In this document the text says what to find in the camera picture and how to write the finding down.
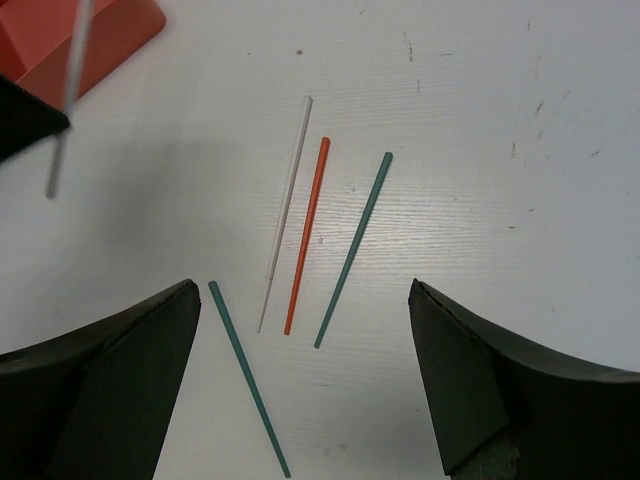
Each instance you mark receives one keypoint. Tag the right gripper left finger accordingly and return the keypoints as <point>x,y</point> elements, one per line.
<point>96,402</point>

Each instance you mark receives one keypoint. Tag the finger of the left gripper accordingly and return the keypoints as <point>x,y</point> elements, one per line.
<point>25,119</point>

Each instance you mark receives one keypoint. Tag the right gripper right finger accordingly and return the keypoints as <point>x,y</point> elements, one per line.
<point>505,407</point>

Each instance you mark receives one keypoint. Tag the teal chopstick diagonal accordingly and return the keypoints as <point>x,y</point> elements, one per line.
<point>248,376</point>

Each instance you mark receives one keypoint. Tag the red square container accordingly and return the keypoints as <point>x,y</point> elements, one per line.
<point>50,47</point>

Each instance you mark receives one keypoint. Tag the green chopstick upright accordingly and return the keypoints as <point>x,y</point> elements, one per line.
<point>354,246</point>

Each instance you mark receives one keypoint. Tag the clear white chopstick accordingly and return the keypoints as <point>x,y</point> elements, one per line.
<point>288,191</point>

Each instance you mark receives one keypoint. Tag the orange chopstick upright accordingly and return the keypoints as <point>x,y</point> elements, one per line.
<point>307,230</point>

